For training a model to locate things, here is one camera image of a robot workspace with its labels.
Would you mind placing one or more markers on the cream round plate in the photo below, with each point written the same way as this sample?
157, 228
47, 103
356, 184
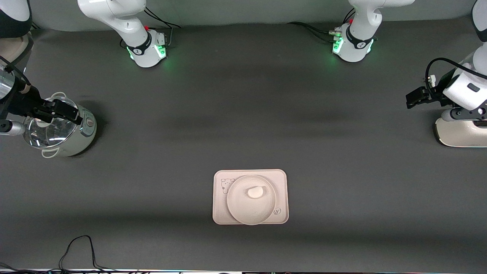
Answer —
247, 209

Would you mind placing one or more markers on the white two-slot toaster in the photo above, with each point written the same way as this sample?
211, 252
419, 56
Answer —
460, 135

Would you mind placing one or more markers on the pale green rice cooker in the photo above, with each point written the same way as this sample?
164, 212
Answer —
81, 140

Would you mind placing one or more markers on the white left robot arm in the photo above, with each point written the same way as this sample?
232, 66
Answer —
361, 42

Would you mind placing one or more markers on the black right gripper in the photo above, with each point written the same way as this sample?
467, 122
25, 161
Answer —
23, 102

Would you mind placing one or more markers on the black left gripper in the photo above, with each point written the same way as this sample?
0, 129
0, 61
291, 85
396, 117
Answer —
434, 95

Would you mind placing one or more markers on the white half-round bun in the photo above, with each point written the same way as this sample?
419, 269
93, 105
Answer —
255, 192

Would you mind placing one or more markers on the cream rectangular tray rabbit print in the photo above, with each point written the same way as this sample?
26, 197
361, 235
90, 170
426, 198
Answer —
220, 213

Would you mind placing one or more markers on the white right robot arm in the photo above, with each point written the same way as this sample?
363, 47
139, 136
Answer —
125, 19

